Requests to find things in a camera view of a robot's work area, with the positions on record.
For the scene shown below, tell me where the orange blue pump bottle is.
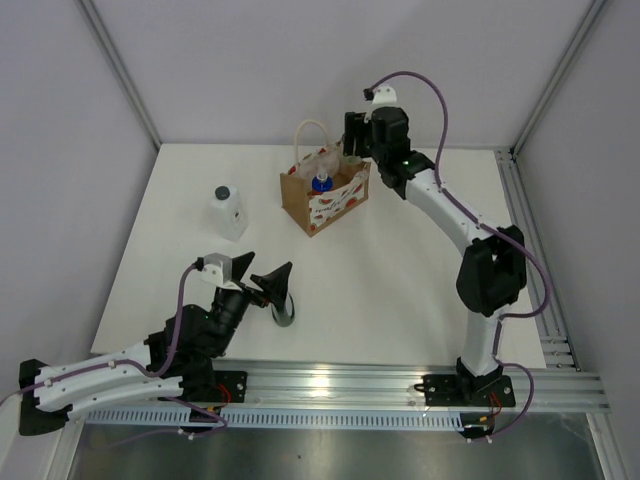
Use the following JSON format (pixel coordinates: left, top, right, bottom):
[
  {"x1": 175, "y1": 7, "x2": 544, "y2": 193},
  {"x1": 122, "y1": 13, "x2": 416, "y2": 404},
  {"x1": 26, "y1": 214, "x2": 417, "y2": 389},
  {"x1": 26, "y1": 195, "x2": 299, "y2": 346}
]
[{"x1": 311, "y1": 172, "x2": 334, "y2": 195}]

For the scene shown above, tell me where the aluminium frame post left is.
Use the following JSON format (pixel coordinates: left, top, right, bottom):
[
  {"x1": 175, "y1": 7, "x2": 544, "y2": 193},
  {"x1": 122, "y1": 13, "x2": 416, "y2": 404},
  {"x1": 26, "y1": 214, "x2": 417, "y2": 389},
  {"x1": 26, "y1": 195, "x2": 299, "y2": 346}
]
[{"x1": 74, "y1": 0, "x2": 162, "y2": 152}]

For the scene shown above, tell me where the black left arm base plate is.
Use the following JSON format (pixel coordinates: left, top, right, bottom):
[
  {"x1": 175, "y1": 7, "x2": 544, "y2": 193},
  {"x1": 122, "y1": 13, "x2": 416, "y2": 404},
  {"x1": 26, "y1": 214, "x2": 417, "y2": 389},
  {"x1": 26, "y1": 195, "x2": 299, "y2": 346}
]
[{"x1": 174, "y1": 368, "x2": 250, "y2": 406}]

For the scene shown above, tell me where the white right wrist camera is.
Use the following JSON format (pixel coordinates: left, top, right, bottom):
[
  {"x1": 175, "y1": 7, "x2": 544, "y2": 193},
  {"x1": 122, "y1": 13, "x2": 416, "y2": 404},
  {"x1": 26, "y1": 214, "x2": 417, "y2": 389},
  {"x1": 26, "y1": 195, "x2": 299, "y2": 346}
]
[{"x1": 363, "y1": 84, "x2": 397, "y2": 109}]

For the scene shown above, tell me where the aluminium frame post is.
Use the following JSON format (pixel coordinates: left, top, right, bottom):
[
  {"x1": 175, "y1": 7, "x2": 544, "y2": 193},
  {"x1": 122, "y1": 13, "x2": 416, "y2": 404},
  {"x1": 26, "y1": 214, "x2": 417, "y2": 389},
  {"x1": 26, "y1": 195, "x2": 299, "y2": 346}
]
[
  {"x1": 74, "y1": 0, "x2": 162, "y2": 152},
  {"x1": 510, "y1": 0, "x2": 612, "y2": 159}
]

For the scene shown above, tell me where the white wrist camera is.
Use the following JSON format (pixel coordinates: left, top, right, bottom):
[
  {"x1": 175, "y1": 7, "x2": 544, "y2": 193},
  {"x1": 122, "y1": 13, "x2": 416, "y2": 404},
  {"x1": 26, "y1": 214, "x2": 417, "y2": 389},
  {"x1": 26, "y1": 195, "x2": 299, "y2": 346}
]
[
  {"x1": 363, "y1": 84, "x2": 397, "y2": 109},
  {"x1": 195, "y1": 253, "x2": 232, "y2": 288}
]

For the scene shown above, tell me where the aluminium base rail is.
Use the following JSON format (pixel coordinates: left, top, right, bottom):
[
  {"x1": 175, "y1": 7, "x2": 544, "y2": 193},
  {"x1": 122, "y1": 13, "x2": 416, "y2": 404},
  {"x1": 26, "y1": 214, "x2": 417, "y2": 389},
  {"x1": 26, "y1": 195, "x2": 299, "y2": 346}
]
[{"x1": 64, "y1": 352, "x2": 614, "y2": 416}]

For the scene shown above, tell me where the aluminium side rail right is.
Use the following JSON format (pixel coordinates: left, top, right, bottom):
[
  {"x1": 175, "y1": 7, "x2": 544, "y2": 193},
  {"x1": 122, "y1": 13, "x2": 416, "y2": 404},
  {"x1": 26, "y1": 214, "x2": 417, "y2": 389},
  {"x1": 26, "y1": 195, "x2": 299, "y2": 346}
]
[{"x1": 494, "y1": 148, "x2": 581, "y2": 372}]

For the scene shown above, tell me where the aluminium frame post right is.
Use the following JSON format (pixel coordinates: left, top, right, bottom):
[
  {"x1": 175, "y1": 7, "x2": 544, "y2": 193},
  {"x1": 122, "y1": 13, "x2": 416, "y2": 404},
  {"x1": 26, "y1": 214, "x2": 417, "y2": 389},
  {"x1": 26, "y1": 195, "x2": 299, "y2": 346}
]
[{"x1": 510, "y1": 0, "x2": 612, "y2": 159}]

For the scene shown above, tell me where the slotted white cable duct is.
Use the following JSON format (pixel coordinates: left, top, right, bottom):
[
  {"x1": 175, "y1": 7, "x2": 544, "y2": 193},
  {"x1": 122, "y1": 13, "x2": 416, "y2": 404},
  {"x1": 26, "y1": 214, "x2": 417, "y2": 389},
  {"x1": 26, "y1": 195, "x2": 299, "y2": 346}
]
[{"x1": 85, "y1": 406, "x2": 463, "y2": 432}]

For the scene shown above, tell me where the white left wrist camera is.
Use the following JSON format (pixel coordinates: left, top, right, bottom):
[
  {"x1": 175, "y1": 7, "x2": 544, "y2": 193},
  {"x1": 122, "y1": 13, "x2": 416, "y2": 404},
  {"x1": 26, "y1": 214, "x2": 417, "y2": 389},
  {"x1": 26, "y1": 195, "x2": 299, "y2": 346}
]
[{"x1": 195, "y1": 253, "x2": 232, "y2": 288}]

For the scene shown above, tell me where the sage green lotion bottle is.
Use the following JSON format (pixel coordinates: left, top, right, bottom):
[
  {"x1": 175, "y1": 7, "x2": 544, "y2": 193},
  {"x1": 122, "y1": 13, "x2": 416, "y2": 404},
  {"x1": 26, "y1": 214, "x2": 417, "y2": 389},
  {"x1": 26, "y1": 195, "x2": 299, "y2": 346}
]
[{"x1": 341, "y1": 155, "x2": 362, "y2": 167}]

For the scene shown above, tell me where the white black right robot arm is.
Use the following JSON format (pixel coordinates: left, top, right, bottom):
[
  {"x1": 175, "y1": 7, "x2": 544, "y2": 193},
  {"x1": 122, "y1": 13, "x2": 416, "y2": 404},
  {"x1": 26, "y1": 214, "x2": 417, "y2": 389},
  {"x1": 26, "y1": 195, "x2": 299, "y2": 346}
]
[{"x1": 342, "y1": 106, "x2": 527, "y2": 405}]

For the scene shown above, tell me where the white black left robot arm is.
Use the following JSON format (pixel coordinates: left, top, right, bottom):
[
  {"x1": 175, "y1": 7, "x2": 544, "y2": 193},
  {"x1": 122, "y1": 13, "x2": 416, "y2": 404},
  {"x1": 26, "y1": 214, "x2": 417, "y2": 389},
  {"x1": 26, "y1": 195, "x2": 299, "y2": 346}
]
[{"x1": 17, "y1": 252, "x2": 295, "y2": 437}]

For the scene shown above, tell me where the white bottle grey cap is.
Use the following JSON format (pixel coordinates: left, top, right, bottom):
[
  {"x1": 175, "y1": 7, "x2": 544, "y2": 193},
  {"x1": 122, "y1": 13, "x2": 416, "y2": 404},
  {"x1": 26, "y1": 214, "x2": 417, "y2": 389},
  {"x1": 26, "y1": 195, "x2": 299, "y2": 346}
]
[{"x1": 210, "y1": 185, "x2": 248, "y2": 242}]

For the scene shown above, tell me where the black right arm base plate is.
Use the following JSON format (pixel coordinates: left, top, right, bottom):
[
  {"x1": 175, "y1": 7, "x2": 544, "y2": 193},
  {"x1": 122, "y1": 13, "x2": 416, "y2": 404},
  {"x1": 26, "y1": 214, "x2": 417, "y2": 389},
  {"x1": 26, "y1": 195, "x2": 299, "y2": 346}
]
[{"x1": 413, "y1": 373, "x2": 516, "y2": 408}]

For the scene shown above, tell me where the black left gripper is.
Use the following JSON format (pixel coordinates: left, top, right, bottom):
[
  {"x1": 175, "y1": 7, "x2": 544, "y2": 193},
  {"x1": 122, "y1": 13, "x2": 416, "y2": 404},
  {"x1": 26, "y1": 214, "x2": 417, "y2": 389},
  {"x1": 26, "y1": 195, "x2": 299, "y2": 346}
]
[{"x1": 210, "y1": 252, "x2": 291, "y2": 356}]

